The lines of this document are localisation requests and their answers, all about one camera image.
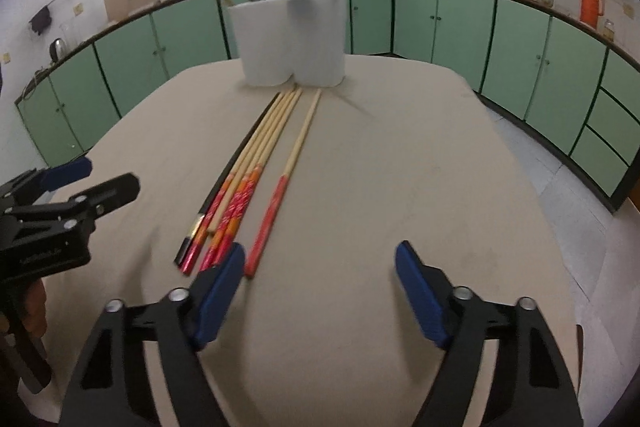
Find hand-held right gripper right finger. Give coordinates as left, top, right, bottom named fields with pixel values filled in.
left=395, top=241, right=585, bottom=427

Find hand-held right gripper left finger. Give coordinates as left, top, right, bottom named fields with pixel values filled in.
left=59, top=242, right=247, bottom=427

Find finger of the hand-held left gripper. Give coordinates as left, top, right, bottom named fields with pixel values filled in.
left=70, top=173, right=141, bottom=222
left=0, top=157, right=93, bottom=212

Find white plastic utensil holder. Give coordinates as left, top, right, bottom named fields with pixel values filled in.
left=227, top=0, right=349, bottom=88

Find person's left hand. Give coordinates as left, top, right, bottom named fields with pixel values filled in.
left=22, top=279, right=48, bottom=358

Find green base cabinets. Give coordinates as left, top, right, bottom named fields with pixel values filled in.
left=15, top=0, right=640, bottom=214

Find dark hanging cloth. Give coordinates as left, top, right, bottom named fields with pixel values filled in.
left=29, top=7, right=53, bottom=32

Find orange thermos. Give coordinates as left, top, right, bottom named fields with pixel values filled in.
left=580, top=0, right=606, bottom=26

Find power cord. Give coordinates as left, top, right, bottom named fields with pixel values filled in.
left=20, top=67, right=48, bottom=100

